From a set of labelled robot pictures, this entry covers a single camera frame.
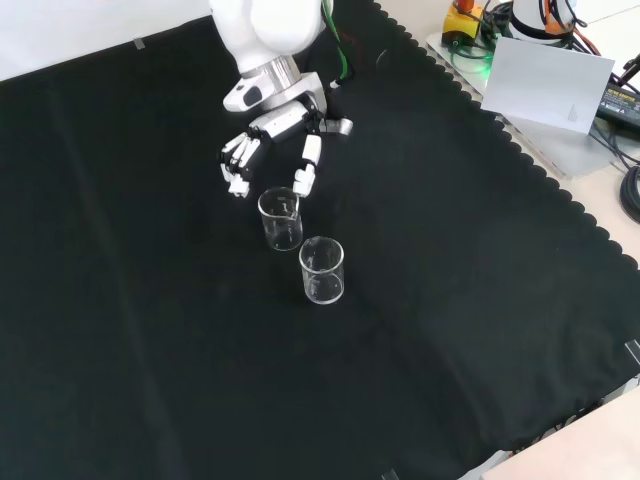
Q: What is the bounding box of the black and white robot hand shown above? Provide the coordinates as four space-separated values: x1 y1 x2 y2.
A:
217 98 356 201

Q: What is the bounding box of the clear glass beaker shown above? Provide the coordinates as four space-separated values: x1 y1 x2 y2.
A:
256 186 304 253
298 237 346 306

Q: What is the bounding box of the yellow stop button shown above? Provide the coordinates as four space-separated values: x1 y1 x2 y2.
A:
442 0 487 47

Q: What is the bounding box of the black cloth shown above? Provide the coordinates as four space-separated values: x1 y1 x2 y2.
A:
0 0 640 480

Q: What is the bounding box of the black power adapter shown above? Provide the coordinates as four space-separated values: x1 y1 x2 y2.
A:
593 82 640 132

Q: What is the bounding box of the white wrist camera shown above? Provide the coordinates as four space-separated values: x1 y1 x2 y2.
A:
222 77 267 114

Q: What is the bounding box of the green cable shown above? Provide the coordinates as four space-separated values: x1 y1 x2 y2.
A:
319 0 352 86

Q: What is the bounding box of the red cable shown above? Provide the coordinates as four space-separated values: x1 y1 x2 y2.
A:
339 32 369 69

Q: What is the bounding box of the orange cable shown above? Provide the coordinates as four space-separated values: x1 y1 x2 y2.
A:
537 0 604 57

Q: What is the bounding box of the coiled black cable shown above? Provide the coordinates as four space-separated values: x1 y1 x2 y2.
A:
618 163 640 225

